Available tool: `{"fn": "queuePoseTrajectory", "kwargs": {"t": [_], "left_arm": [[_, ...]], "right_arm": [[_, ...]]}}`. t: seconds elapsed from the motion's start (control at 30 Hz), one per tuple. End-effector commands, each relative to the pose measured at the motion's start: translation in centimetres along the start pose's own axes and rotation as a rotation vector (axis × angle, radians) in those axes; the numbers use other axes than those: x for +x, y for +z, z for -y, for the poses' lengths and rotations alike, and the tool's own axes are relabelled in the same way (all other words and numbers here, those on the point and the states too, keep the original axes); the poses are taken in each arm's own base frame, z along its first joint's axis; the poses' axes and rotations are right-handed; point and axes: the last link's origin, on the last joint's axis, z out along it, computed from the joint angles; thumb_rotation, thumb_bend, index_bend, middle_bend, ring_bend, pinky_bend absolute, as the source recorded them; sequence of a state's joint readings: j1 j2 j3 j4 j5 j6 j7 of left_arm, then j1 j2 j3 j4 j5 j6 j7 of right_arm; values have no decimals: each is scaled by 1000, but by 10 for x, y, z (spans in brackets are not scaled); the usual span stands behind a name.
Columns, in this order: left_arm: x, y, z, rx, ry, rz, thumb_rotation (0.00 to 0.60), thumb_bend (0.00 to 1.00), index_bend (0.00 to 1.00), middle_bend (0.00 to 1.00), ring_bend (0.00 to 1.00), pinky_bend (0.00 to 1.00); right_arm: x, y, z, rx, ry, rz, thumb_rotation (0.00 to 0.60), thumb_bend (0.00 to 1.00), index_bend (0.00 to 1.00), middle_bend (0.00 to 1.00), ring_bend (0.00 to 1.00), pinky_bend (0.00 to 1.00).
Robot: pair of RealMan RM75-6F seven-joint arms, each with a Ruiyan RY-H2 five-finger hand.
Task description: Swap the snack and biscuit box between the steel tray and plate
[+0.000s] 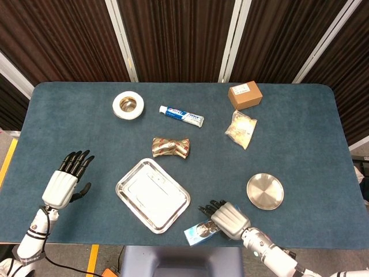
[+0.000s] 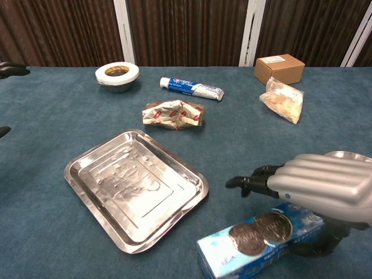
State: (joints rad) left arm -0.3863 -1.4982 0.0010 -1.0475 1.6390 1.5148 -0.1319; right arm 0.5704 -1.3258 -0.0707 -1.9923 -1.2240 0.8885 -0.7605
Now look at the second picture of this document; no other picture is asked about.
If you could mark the foil wrapper with red logos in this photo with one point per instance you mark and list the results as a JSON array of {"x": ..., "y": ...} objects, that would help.
[{"x": 171, "y": 114}]

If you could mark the blue cookie box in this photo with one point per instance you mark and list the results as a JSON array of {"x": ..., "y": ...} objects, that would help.
[{"x": 247, "y": 238}]

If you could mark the white tape roll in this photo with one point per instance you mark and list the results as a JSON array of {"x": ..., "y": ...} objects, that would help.
[
  {"x": 100, "y": 76},
  {"x": 119, "y": 88}
]

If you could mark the rectangular steel tray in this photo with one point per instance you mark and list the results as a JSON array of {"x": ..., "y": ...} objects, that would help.
[{"x": 130, "y": 189}]

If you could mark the brown pleated partition panel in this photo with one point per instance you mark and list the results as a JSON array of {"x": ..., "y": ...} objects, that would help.
[
  {"x": 186, "y": 32},
  {"x": 305, "y": 29},
  {"x": 366, "y": 55},
  {"x": 58, "y": 32}
]

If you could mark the clear plastic snack bag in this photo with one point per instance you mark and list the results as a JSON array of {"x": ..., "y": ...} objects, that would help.
[{"x": 283, "y": 101}]

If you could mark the white partition post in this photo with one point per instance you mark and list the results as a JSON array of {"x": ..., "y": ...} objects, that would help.
[
  {"x": 359, "y": 32},
  {"x": 251, "y": 32},
  {"x": 125, "y": 32}
]

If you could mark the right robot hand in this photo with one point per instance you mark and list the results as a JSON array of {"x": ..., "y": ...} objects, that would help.
[{"x": 319, "y": 186}]

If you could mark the brown cardboard box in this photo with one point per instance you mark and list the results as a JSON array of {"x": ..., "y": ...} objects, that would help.
[{"x": 286, "y": 68}]

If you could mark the blue felt table mat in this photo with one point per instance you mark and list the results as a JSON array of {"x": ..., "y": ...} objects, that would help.
[{"x": 58, "y": 116}]

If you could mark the blue white toothpaste tube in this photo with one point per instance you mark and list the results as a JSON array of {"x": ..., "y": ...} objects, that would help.
[{"x": 189, "y": 87}]

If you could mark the round steel plate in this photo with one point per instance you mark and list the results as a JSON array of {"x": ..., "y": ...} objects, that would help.
[{"x": 348, "y": 155}]

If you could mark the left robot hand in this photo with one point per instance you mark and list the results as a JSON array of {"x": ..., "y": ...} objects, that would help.
[{"x": 11, "y": 70}]

